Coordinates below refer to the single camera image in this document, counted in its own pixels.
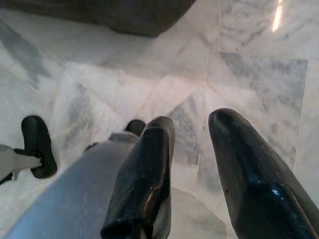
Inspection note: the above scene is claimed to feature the grey robot right leg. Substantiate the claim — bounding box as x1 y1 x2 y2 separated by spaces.
3 119 147 239

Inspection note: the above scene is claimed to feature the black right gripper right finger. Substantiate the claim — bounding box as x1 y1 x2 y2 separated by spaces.
208 108 319 239

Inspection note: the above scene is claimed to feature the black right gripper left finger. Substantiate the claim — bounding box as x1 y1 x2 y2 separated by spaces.
100 116 176 239

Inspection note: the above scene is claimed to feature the dark grey two-seat sofa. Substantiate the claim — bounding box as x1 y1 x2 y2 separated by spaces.
0 0 191 38

